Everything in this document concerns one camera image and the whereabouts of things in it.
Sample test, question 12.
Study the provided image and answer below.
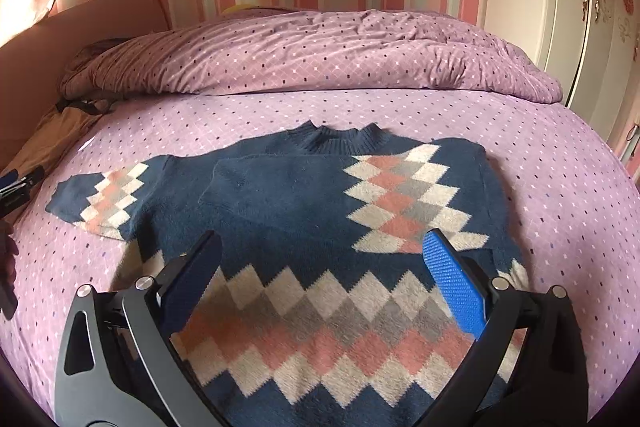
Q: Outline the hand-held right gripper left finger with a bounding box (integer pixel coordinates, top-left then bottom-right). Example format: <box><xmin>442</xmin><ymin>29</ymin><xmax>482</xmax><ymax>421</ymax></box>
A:
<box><xmin>54</xmin><ymin>229</ymin><xmax>226</xmax><ymax>427</ymax></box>

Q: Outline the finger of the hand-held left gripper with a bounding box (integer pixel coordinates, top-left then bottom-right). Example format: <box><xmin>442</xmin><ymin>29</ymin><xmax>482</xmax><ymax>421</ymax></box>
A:
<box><xmin>0</xmin><ymin>166</ymin><xmax>44</xmax><ymax>214</ymax></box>

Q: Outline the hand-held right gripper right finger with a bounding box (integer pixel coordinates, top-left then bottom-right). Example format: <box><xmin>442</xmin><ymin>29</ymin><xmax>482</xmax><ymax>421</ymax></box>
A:
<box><xmin>422</xmin><ymin>228</ymin><xmax>589</xmax><ymax>427</ymax></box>

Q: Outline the navy argyle knit sweater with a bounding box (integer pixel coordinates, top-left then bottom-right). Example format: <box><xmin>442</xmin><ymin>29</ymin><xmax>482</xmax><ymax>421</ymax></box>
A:
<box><xmin>46</xmin><ymin>121</ymin><xmax>531</xmax><ymax>427</ymax></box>

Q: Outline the person's left hand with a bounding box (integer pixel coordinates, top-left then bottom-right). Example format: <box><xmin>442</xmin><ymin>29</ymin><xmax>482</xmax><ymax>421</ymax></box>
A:
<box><xmin>0</xmin><ymin>231</ymin><xmax>20</xmax><ymax>319</ymax></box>

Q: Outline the brown cloth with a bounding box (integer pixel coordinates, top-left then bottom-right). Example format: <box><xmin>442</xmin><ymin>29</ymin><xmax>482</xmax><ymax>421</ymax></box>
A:
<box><xmin>0</xmin><ymin>97</ymin><xmax>116</xmax><ymax>228</ymax></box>

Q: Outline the purple dotted bed sheet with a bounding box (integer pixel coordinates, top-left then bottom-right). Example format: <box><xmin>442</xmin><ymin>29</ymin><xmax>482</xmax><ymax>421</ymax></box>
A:
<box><xmin>0</xmin><ymin>89</ymin><xmax>640</xmax><ymax>427</ymax></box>

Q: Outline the tan wooden headboard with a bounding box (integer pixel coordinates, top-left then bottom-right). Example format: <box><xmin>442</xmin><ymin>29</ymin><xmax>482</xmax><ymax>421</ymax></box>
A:
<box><xmin>0</xmin><ymin>0</ymin><xmax>173</xmax><ymax>168</ymax></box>

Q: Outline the purple dotted quilt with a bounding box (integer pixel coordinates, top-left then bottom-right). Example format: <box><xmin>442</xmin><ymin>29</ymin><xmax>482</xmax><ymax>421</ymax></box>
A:
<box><xmin>60</xmin><ymin>9</ymin><xmax>565</xmax><ymax>104</ymax></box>

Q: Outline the white floral wardrobe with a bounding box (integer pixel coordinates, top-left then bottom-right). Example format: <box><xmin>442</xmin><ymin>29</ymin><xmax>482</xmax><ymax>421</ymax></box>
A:
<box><xmin>482</xmin><ymin>0</ymin><xmax>640</xmax><ymax>158</ymax></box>

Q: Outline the black strap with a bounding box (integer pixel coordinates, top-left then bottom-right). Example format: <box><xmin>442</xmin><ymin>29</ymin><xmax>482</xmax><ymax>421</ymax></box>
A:
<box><xmin>56</xmin><ymin>98</ymin><xmax>113</xmax><ymax>114</ymax></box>

